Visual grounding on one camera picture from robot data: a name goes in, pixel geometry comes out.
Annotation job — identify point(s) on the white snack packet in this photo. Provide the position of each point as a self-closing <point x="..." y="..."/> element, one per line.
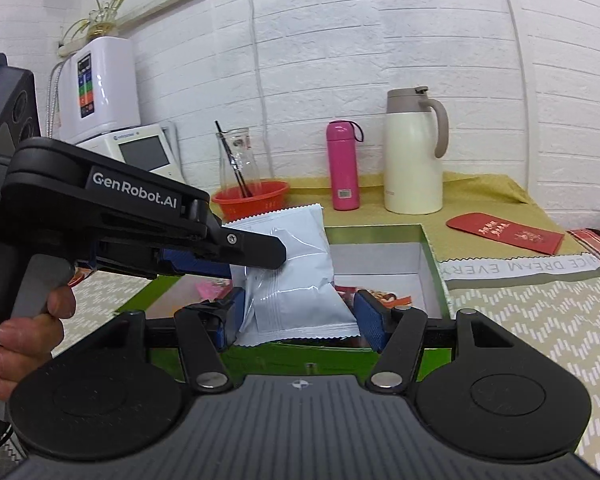
<point x="290" y="280"/>

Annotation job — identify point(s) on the white water purifier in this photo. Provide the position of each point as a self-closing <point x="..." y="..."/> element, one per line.
<point x="100" y="90"/>

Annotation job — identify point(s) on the red plastic basket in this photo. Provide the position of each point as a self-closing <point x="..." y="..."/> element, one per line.
<point x="252" y="199"/>

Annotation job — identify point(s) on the beige chevron placemat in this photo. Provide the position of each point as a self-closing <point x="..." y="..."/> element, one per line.
<point x="540" y="320"/>

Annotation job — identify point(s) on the white monitor device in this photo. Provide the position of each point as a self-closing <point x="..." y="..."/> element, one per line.
<point x="142" y="150"/>

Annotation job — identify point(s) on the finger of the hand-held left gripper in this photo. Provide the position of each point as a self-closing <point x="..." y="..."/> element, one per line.
<point x="252" y="250"/>
<point x="195" y="261"/>

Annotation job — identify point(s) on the glass carafe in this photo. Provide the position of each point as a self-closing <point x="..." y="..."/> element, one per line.
<point x="237" y="160"/>

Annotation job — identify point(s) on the pink thermos bottle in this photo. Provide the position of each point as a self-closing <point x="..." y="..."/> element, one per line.
<point x="344" y="165"/>

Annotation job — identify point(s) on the green cardboard box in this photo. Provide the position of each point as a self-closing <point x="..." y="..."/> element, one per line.
<point x="430" y="285"/>

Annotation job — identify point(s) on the red snack packet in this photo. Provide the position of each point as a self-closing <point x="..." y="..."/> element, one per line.
<point x="377" y="296"/>

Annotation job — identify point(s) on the black straw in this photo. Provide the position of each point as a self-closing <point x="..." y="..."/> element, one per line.
<point x="235" y="160"/>

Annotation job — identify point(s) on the person's left hand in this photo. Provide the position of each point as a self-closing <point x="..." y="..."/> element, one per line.
<point x="27" y="332"/>

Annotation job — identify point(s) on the mustard yellow tablecloth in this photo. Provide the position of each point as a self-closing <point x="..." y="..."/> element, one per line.
<point x="480" y="195"/>

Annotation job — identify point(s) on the green potted plant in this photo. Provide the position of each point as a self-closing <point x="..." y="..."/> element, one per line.
<point x="102" y="10"/>

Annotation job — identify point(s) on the cream thermal jug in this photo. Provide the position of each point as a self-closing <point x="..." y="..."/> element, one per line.
<point x="412" y="152"/>

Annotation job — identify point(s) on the pink snack packet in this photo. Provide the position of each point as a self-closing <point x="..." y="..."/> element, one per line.
<point x="211" y="290"/>

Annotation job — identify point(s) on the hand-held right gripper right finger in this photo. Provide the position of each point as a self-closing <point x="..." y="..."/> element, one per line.
<point x="371" y="321"/>

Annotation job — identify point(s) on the brown patterned cloth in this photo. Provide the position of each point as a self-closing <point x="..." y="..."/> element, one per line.
<point x="597" y="245"/>

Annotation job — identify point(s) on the red envelope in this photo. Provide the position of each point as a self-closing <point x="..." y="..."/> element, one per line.
<point x="505" y="232"/>

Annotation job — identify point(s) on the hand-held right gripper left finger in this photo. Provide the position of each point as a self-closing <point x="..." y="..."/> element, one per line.
<point x="230" y="322"/>

